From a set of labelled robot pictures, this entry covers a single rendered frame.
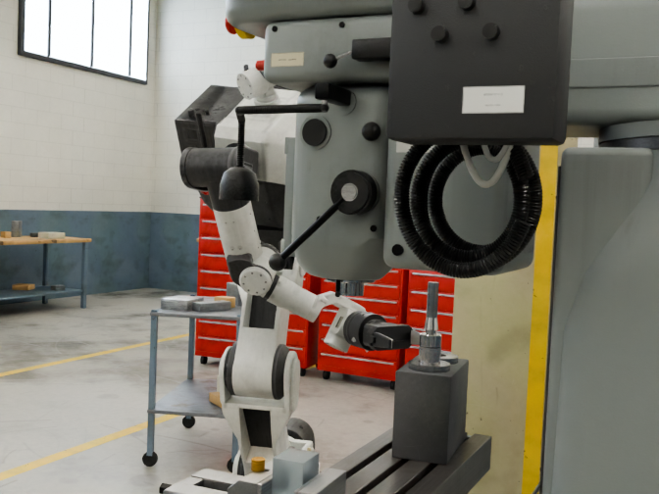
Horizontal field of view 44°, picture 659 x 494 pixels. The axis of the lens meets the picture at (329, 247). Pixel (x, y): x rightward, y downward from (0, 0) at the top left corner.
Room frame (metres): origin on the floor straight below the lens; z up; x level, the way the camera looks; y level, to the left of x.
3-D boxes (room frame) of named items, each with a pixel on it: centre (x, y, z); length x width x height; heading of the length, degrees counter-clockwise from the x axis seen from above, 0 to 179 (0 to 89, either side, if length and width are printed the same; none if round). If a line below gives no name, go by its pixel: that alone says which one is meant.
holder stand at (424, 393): (1.78, -0.24, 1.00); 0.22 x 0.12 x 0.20; 161
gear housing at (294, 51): (1.37, -0.08, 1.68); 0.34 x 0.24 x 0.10; 64
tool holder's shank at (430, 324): (1.73, -0.23, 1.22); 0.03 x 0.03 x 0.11
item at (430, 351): (1.73, -0.23, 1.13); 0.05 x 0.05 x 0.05
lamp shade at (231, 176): (1.48, 0.17, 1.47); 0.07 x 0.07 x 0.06
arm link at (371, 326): (1.89, -0.12, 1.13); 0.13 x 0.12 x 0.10; 122
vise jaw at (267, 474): (1.26, 0.09, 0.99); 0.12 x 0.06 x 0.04; 157
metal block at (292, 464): (1.23, 0.04, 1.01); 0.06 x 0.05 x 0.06; 157
